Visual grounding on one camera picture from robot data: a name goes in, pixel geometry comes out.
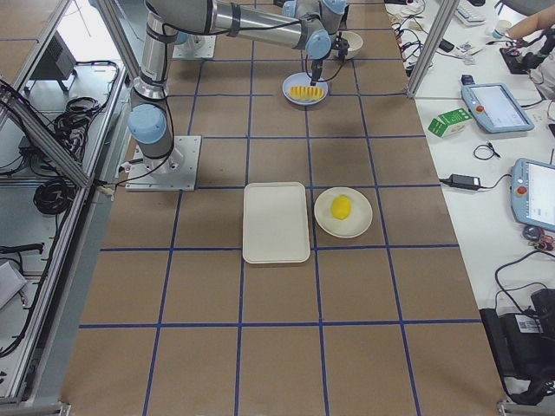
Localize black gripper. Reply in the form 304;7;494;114
310;59;323;86

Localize light blue plate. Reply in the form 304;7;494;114
282;73;329;106

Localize cream plate under lemon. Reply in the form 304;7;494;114
314;187;373;238

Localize person's hand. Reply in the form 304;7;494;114
505;6;555;39

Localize white bowl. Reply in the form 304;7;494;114
336;31;363;60

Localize yellow lemon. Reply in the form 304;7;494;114
330;195;352;220

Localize green white box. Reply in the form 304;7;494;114
428;107;473;138

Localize white rectangular tray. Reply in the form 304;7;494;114
242;182;310;264

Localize far teach pendant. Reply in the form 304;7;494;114
460;83;534;133

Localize teach pendant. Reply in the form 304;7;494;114
460;83;534;133
511;158;554;231

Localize black power adapter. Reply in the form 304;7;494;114
450;174;481;191

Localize paper cup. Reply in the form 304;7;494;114
492;19;513;40

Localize near teach pendant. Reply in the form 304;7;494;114
511;158;554;231

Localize black bag on desk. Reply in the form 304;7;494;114
480;289;554;406

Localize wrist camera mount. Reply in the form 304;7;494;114
331;31;349;62

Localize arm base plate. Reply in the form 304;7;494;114
173;32;216;60
124;135;201;192

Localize aluminium frame post right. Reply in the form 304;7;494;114
407;0;459;98

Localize floor cable coils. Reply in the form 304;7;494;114
0;60;127;218

